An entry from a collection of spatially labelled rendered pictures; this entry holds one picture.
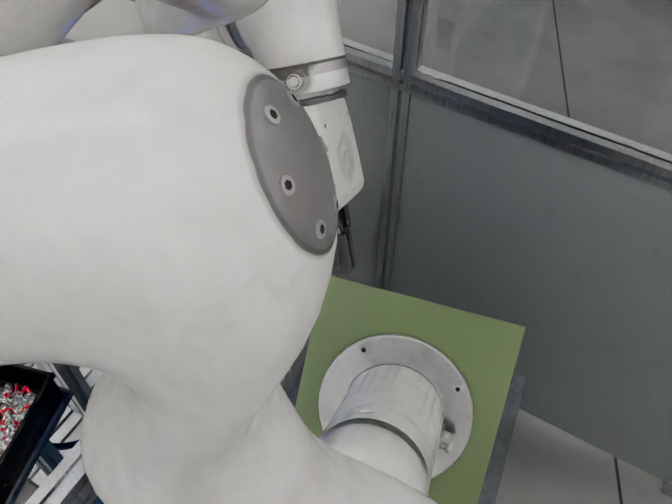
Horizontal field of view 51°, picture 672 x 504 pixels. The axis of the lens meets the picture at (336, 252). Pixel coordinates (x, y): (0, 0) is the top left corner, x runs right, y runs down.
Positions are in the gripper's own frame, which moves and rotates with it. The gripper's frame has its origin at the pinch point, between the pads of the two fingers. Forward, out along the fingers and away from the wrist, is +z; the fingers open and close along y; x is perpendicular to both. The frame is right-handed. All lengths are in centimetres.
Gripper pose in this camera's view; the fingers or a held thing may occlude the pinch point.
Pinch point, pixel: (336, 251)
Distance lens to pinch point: 70.0
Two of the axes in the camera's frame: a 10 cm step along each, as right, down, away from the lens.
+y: 3.1, -3.4, 8.9
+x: -9.4, 0.7, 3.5
